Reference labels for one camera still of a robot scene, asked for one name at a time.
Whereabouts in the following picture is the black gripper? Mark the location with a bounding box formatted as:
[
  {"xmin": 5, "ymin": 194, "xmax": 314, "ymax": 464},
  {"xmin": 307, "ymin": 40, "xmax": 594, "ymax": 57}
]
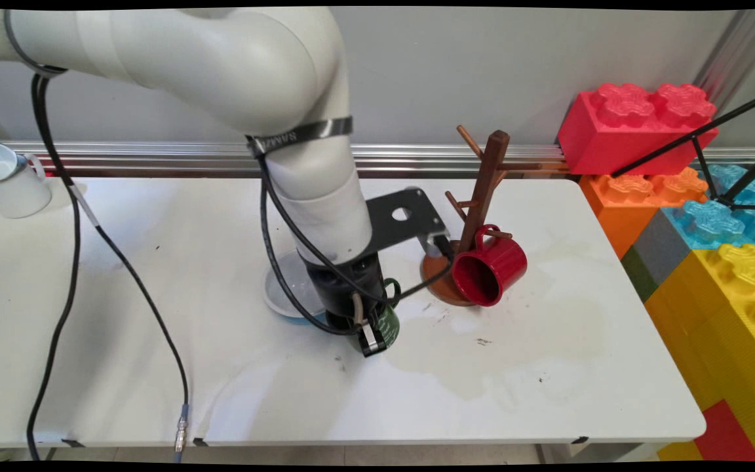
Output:
[{"xmin": 304, "ymin": 251, "xmax": 389, "ymax": 359}]

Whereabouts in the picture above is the green enamel mug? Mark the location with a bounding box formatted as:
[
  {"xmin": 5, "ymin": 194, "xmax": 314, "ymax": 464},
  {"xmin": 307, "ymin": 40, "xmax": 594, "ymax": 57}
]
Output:
[{"xmin": 351, "ymin": 278, "xmax": 402, "ymax": 355}]

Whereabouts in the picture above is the white bowl blue base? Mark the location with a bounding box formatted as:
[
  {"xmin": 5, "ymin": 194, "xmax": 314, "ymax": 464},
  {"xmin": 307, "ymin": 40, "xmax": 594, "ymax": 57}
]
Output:
[{"xmin": 262, "ymin": 251, "xmax": 327, "ymax": 326}]

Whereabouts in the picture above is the red enamel mug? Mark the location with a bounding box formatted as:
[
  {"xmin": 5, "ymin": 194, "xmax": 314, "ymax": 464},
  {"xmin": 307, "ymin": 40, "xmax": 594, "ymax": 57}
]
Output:
[{"xmin": 451, "ymin": 225, "xmax": 528, "ymax": 307}]

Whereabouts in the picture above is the brown wooden mug tree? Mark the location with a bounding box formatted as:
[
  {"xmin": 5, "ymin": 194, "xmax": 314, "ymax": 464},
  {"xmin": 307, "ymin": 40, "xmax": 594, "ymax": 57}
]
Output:
[{"xmin": 420, "ymin": 126, "xmax": 535, "ymax": 307}]

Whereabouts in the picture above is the green giant toy brick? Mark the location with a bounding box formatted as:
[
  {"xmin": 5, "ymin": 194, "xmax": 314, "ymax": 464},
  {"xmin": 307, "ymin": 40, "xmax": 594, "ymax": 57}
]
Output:
[{"xmin": 620, "ymin": 246, "xmax": 659, "ymax": 304}]

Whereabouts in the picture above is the orange giant toy brick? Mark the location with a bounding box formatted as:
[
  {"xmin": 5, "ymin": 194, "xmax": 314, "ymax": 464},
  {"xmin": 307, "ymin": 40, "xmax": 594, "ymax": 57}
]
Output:
[{"xmin": 579, "ymin": 168, "xmax": 708, "ymax": 260}]

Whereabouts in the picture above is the red giant toy brick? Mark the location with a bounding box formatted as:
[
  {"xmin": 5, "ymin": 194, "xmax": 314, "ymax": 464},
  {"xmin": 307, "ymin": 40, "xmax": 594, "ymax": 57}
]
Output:
[{"xmin": 557, "ymin": 83, "xmax": 719, "ymax": 176}]

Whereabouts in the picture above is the yellow giant toy brick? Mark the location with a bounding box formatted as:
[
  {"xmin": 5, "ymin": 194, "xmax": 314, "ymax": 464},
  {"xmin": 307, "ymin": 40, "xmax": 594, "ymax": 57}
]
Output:
[{"xmin": 643, "ymin": 244, "xmax": 755, "ymax": 463}]

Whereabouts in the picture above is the blue giant toy brick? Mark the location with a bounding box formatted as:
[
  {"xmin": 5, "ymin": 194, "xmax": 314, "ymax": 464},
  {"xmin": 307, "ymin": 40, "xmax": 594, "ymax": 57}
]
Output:
[{"xmin": 663, "ymin": 164, "xmax": 755, "ymax": 251}]

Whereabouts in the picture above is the black tripod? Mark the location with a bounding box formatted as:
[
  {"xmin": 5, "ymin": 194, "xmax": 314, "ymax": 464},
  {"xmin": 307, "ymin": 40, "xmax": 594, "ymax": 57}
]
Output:
[{"xmin": 611, "ymin": 88, "xmax": 755, "ymax": 212}]

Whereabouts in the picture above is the white enamel mug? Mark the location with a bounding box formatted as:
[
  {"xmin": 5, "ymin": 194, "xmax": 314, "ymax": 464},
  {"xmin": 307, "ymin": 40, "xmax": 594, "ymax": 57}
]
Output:
[{"xmin": 0, "ymin": 142, "xmax": 52, "ymax": 219}]

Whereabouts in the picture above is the aluminium vertical profile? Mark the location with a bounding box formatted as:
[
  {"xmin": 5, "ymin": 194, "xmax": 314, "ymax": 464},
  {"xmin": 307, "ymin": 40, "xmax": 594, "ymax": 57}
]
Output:
[{"xmin": 692, "ymin": 10, "xmax": 755, "ymax": 99}]

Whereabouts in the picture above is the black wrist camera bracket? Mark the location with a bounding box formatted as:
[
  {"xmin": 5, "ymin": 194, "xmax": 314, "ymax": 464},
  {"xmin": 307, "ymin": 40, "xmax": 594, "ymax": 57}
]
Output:
[{"xmin": 361, "ymin": 187, "xmax": 455, "ymax": 262}]

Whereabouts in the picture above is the black camera cable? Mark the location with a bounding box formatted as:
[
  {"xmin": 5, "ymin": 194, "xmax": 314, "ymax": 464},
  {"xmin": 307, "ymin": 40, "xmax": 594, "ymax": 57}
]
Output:
[{"xmin": 258, "ymin": 141, "xmax": 455, "ymax": 337}]

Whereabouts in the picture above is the aluminium wall rail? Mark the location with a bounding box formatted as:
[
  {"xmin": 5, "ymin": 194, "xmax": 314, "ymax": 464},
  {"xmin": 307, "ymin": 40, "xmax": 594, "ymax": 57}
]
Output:
[{"xmin": 0, "ymin": 140, "xmax": 755, "ymax": 179}]

